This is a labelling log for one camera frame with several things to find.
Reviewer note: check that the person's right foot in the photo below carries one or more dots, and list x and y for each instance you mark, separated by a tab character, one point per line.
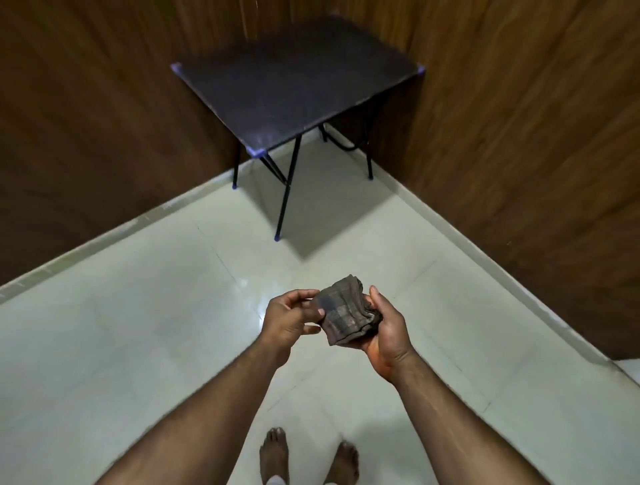
344	464

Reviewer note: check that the person's left foot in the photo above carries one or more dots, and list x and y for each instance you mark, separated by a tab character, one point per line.
274	454

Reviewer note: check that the person's right hand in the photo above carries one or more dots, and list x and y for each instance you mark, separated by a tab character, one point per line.
392	335

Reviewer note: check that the dark brown wooden panel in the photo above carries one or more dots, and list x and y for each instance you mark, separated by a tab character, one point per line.
525	150

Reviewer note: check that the person's left forearm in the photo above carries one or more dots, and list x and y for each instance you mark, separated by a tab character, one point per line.
200	424

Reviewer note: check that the black folding table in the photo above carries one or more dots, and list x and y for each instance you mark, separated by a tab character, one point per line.
300	75

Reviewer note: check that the person's foot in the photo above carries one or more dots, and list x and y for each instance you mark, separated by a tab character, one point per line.
274	454
344	464

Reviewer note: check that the dark brown scrubbing sponge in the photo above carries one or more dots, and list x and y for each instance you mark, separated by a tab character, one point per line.
345	315

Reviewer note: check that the person's left hand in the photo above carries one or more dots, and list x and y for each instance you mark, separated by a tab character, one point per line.
285	320

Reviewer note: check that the person's right forearm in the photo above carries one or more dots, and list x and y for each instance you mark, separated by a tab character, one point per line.
450	429

